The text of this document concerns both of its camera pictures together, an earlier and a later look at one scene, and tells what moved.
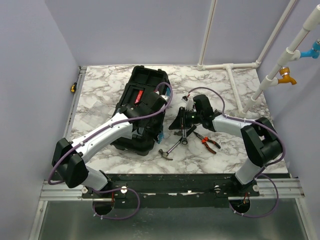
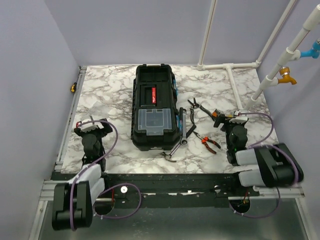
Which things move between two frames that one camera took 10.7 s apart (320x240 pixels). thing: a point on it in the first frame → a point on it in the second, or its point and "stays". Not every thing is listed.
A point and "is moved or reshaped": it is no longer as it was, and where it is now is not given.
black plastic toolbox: x=144 y=102 is moved or reshaped
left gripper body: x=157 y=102 → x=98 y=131
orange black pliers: x=205 y=140 stays
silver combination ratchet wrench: x=184 y=140 stays
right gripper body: x=193 y=117 → x=228 y=127
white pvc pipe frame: x=291 y=54 stays
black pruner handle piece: x=191 y=130 stays
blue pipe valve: x=314 y=53 stays
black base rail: x=157 y=191 stays
